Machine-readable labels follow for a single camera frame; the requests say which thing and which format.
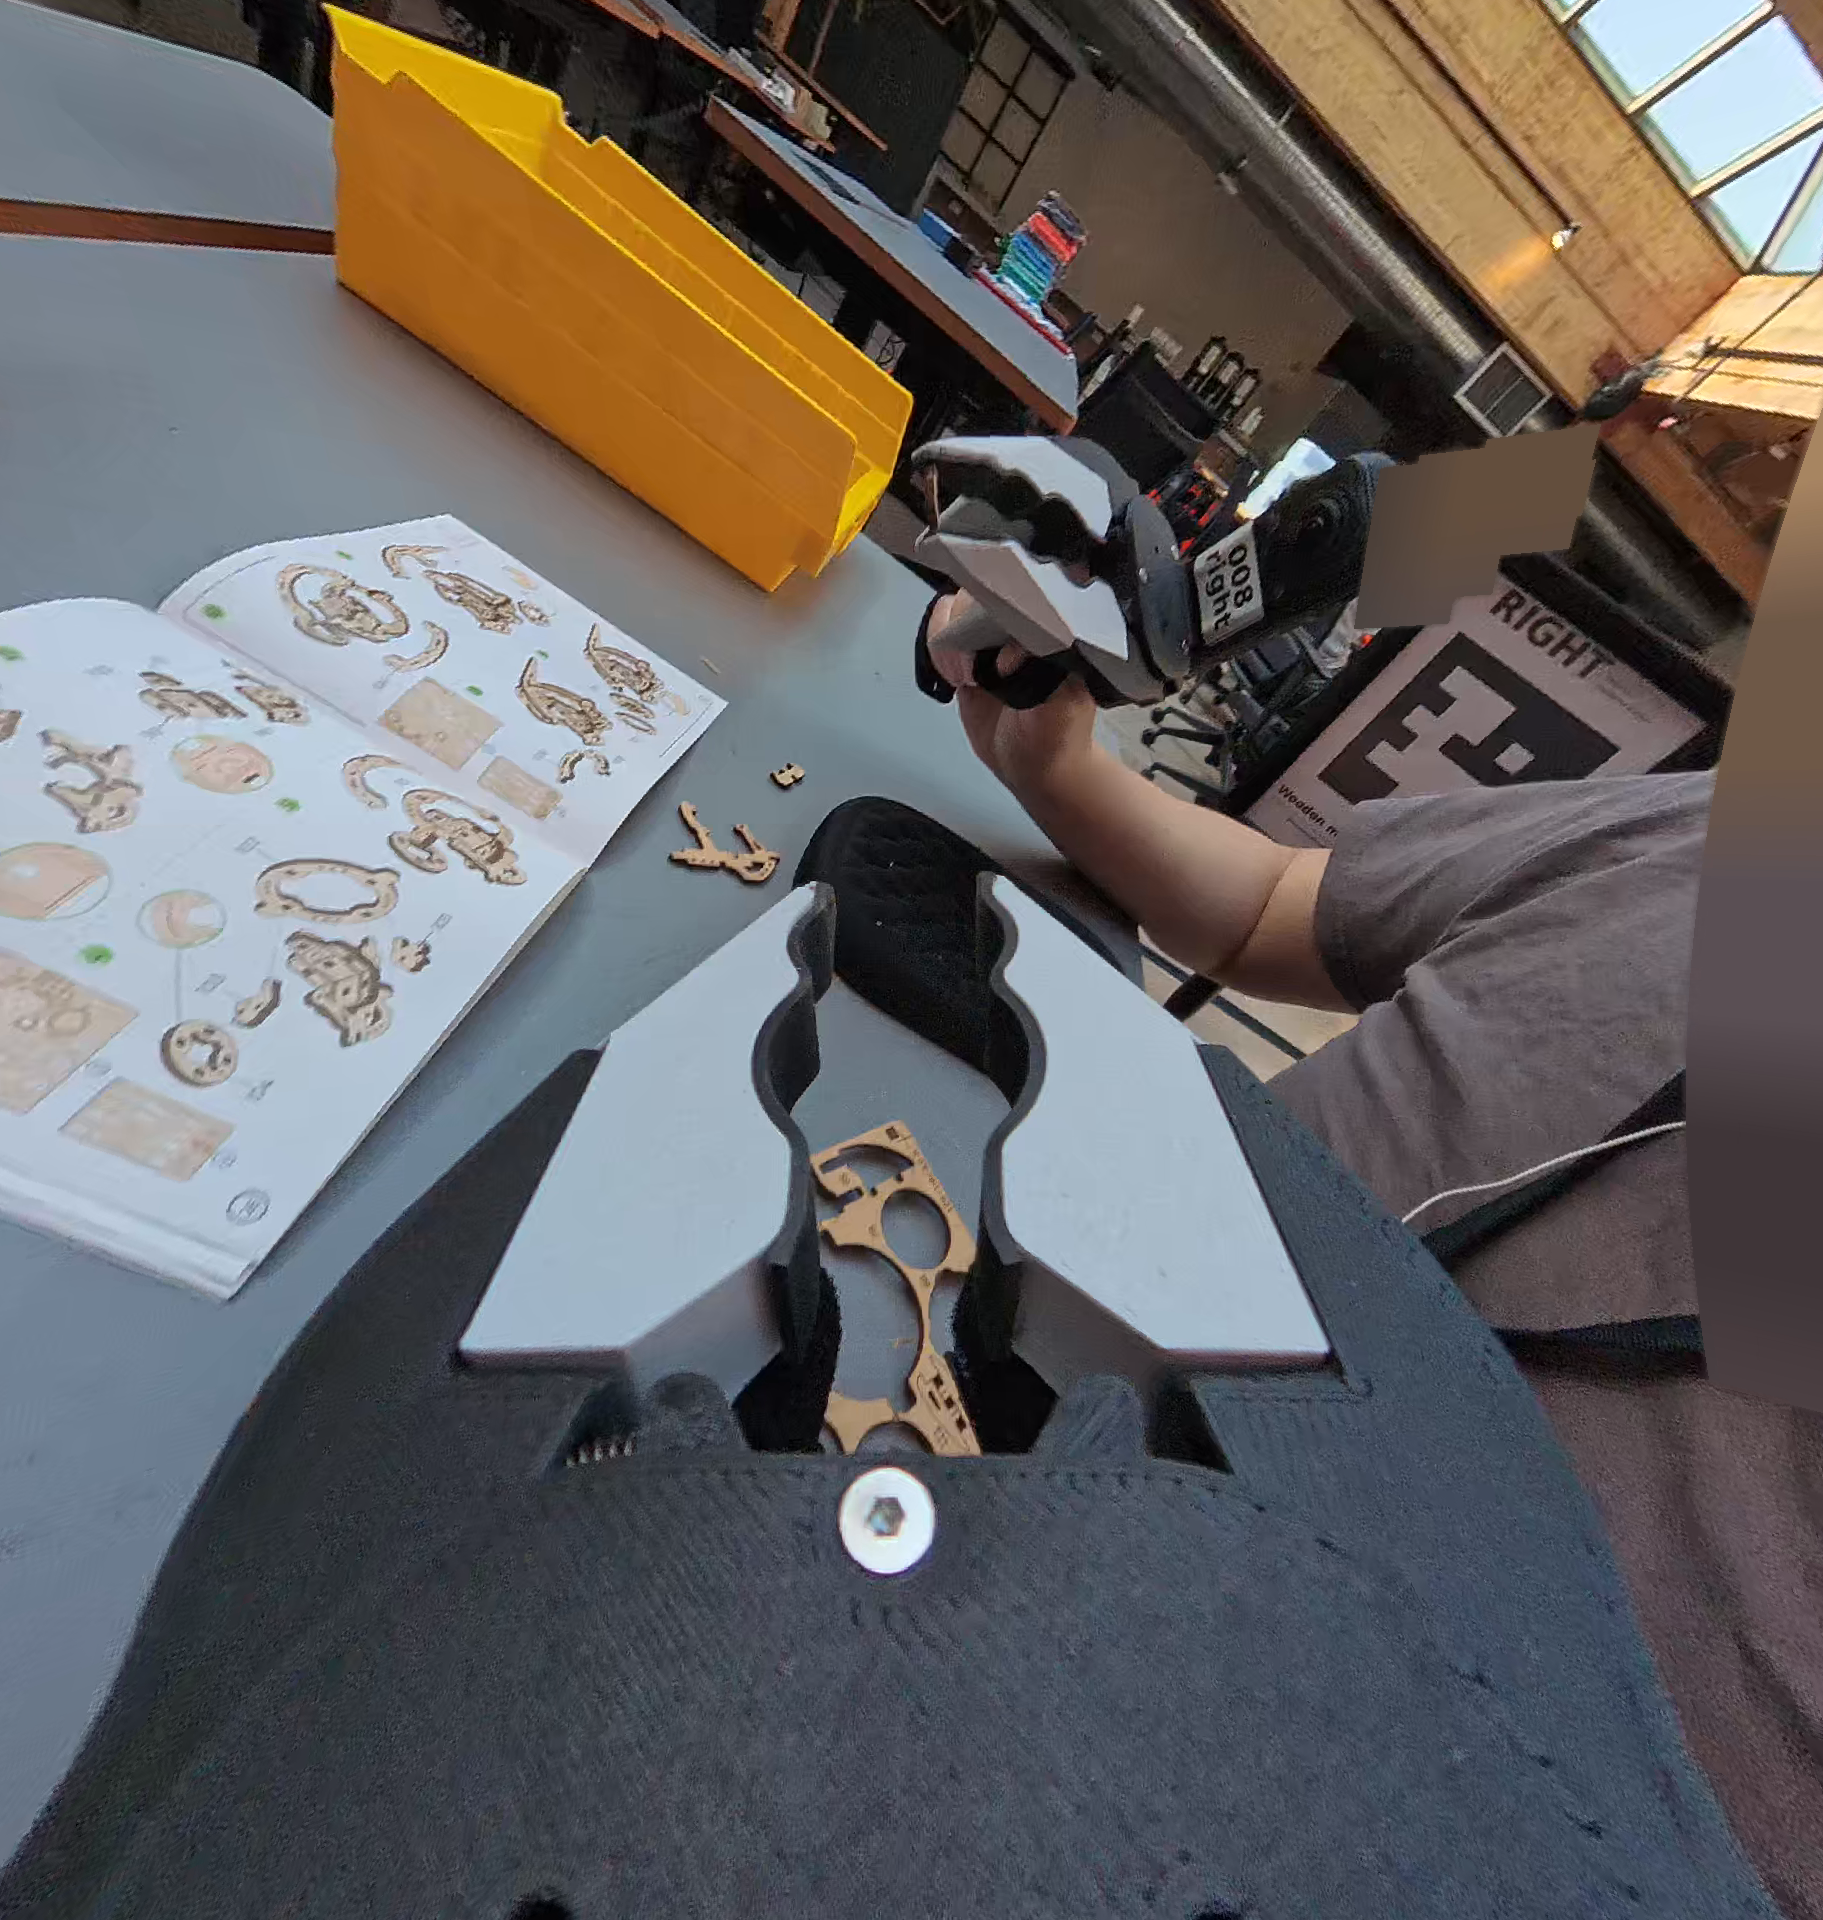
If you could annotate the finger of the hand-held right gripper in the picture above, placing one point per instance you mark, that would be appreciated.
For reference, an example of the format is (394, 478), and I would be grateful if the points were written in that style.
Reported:
(1016, 481)
(1031, 600)

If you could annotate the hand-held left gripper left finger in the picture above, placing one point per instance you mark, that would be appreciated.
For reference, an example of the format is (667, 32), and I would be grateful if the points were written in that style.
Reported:
(640, 1216)

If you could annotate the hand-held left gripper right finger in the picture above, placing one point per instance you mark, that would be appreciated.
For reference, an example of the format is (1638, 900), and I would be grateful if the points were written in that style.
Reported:
(1151, 1216)

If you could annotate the laser-cut wooden parts sheet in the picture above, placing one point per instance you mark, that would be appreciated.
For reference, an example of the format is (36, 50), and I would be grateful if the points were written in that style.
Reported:
(851, 1231)

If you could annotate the person's right forearm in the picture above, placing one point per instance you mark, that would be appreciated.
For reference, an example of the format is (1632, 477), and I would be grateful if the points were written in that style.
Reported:
(1151, 855)

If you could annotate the branched wooden model part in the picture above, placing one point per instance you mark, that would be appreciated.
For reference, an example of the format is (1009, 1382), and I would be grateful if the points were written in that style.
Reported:
(730, 860)

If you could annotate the person's right hand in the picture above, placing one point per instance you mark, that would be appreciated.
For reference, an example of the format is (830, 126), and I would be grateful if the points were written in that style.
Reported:
(1025, 721)

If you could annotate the stack of coloured trays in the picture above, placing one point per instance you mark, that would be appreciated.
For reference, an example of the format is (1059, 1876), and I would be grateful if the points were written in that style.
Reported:
(1040, 255)

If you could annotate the grey background workbench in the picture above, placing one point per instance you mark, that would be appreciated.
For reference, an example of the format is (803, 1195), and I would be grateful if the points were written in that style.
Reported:
(911, 240)

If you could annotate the framed black white marker sign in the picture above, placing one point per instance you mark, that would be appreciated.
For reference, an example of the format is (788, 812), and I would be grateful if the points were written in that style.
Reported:
(1466, 721)

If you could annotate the black padded wrist rest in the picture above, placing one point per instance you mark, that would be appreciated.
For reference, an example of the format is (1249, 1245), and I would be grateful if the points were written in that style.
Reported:
(911, 931)

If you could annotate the white instruction booklet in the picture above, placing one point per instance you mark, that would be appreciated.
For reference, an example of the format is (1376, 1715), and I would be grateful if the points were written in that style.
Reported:
(297, 1096)

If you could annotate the yellow plastic bin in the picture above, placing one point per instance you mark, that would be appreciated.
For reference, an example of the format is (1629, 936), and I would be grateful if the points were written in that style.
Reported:
(551, 300)

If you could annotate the white wall vent unit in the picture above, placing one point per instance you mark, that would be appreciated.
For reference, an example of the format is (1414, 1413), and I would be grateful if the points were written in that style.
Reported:
(1505, 391)

